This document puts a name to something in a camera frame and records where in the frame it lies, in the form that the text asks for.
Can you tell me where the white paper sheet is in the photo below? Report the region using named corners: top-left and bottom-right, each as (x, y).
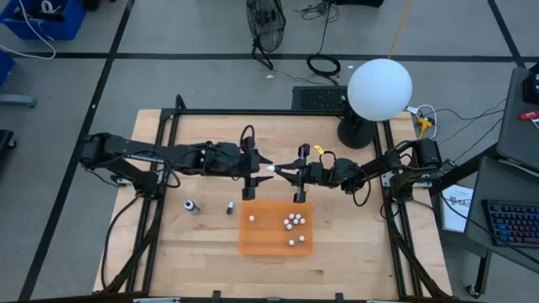
top-left (440, 183), bottom-right (475, 233)

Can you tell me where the black floor fan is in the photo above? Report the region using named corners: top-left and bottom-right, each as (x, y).
top-left (245, 0), bottom-right (287, 71)

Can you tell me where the yellow floor cable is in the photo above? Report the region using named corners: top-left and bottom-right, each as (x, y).
top-left (387, 0), bottom-right (414, 60)

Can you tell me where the black left camera cable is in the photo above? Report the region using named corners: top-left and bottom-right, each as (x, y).
top-left (238, 124), bottom-right (256, 149)

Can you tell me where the orange translucent plastic bin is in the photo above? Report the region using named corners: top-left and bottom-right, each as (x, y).
top-left (238, 199), bottom-right (315, 257)

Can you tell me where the black backlit keyboard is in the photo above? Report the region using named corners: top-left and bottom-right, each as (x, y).
top-left (481, 199), bottom-right (539, 249)

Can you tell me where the white globe lamp black base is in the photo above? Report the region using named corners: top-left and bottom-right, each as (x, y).
top-left (336, 57), bottom-right (414, 151)

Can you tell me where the small blue storage bin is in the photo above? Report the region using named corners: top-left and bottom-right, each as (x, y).
top-left (0, 50), bottom-right (16, 88)

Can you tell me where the white floor cable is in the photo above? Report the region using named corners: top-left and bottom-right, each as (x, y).
top-left (0, 0), bottom-right (58, 61)

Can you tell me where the coiled black floor cable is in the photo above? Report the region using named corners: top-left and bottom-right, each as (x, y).
top-left (306, 54), bottom-right (342, 79)

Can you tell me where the black vented computer box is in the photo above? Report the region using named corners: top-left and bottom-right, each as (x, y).
top-left (291, 85), bottom-right (350, 114)

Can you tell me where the black desk device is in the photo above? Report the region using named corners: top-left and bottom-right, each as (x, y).
top-left (521, 62), bottom-right (539, 106)

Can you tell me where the white power cable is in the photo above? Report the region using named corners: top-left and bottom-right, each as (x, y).
top-left (406, 104), bottom-right (439, 140)

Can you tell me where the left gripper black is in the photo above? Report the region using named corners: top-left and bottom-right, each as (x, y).
top-left (210, 136), bottom-right (275, 201)

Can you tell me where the large blue storage bin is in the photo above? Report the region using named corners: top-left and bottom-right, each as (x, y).
top-left (0, 0), bottom-right (88, 42)

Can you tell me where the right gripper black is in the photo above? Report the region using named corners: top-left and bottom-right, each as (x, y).
top-left (275, 143), bottom-right (338, 204)

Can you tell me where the grey side desk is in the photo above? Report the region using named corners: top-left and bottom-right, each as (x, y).
top-left (496, 66), bottom-right (539, 173)

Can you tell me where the tangled black cable bundle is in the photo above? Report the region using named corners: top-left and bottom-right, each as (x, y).
top-left (294, 0), bottom-right (340, 22)

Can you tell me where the yellow power plug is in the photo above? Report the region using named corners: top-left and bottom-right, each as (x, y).
top-left (416, 117), bottom-right (435, 139)

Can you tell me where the grey floor bar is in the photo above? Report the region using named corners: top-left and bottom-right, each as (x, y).
top-left (0, 93), bottom-right (38, 109)

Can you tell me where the black aluminium table frame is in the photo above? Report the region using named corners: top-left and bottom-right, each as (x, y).
top-left (92, 94), bottom-right (455, 303)

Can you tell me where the grey keyboard desk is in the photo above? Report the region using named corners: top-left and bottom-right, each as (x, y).
top-left (465, 156), bottom-right (539, 274)

